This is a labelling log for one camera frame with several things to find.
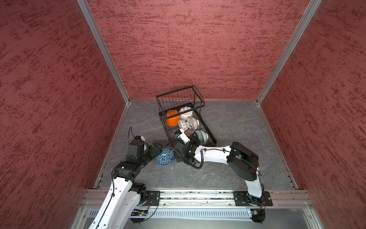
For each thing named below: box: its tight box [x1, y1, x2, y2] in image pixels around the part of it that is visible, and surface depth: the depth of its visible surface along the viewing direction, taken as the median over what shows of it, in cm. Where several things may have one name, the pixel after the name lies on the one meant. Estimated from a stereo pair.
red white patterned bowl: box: [187, 116, 200, 131], surface depth 97 cm
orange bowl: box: [165, 109, 180, 127], surface depth 102 cm
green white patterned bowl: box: [177, 118, 190, 132], surface depth 94 cm
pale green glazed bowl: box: [195, 129, 209, 146], surface depth 91 cm
